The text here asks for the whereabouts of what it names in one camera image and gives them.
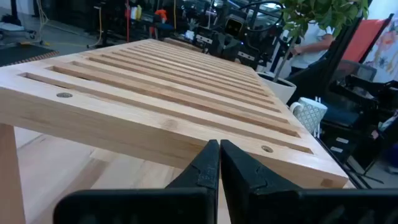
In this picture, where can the red pole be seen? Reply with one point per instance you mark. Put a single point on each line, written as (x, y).
(127, 18)

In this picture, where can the white plant pot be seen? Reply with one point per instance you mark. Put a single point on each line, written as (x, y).
(280, 89)

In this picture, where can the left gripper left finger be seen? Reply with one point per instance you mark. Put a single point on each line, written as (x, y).
(192, 202)

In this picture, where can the black rig frame post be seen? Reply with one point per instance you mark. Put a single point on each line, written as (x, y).
(345, 45)

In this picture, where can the green leafy plant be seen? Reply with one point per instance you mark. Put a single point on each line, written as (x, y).
(311, 12)

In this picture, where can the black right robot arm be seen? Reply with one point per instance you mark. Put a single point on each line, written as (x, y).
(264, 42)

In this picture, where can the black equipment cart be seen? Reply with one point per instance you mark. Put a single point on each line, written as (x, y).
(351, 127)

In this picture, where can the wooden slatted shelf rack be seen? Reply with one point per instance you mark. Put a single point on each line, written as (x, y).
(155, 109)

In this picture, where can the colourful floral tapestry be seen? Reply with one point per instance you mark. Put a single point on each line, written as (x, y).
(385, 49)

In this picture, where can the black floor mat orange edge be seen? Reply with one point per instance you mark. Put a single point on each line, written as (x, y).
(21, 53)

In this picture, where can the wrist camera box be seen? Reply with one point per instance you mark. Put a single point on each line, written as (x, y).
(234, 26)

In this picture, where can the orange red panel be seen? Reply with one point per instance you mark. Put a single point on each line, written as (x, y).
(362, 40)

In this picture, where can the person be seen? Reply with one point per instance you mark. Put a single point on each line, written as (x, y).
(311, 46)

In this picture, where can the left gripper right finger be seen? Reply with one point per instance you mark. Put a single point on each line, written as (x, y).
(255, 202)

